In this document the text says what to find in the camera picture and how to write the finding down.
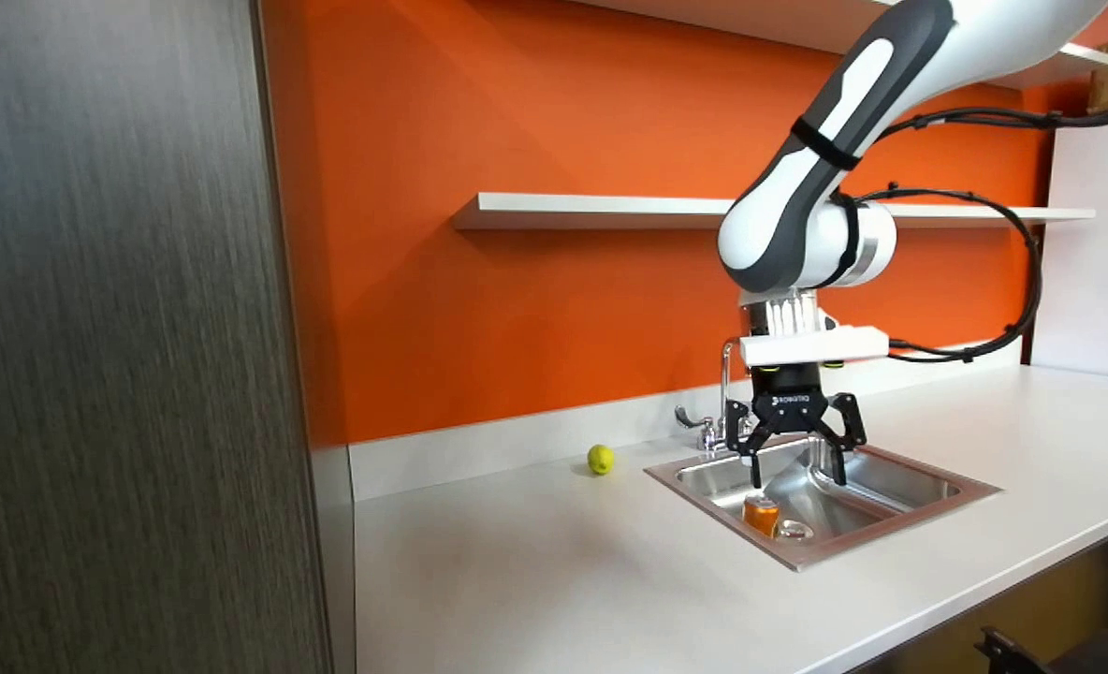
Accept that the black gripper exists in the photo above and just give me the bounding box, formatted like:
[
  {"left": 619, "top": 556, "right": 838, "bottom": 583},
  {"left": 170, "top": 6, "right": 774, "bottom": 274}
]
[{"left": 722, "top": 362, "right": 873, "bottom": 491}]

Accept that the orange soda can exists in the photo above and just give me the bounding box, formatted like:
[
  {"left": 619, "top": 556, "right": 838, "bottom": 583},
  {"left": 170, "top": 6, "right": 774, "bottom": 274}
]
[{"left": 740, "top": 493, "right": 785, "bottom": 543}]

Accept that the stainless steel sink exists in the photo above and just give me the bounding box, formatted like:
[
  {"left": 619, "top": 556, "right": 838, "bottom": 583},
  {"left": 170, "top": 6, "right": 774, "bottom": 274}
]
[{"left": 645, "top": 428, "right": 1003, "bottom": 571}]

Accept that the chrome faucet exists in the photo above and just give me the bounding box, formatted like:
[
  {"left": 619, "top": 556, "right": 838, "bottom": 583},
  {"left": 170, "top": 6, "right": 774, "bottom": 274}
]
[{"left": 675, "top": 334, "right": 756, "bottom": 452}]

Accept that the black chair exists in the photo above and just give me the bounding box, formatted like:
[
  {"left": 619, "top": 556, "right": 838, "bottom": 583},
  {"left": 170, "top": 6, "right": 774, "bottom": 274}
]
[{"left": 973, "top": 624, "right": 1108, "bottom": 674}]

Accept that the white backsplash strip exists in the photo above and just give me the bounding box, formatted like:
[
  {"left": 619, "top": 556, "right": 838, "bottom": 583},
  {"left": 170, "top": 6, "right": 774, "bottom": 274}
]
[{"left": 311, "top": 334, "right": 1029, "bottom": 504}]

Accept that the white refrigerator side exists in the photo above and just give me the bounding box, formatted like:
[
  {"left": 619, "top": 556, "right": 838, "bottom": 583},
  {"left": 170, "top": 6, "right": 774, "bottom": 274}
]
[{"left": 1029, "top": 103, "right": 1108, "bottom": 385}]

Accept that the dark wood cabinet panel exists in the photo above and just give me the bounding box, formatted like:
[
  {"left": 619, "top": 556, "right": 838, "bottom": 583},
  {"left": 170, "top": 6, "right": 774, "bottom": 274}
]
[{"left": 0, "top": 0, "right": 341, "bottom": 674}]

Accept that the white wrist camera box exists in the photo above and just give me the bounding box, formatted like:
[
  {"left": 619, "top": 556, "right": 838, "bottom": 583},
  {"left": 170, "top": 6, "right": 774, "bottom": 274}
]
[{"left": 736, "top": 320, "right": 893, "bottom": 375}]

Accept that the thin white wall shelf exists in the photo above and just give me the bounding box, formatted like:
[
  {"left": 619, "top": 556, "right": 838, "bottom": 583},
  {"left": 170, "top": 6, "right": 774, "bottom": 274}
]
[{"left": 452, "top": 187, "right": 1095, "bottom": 234}]

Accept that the thick white wall shelf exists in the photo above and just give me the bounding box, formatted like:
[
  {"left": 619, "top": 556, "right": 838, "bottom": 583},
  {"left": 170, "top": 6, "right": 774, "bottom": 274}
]
[{"left": 578, "top": 0, "right": 1108, "bottom": 92}]

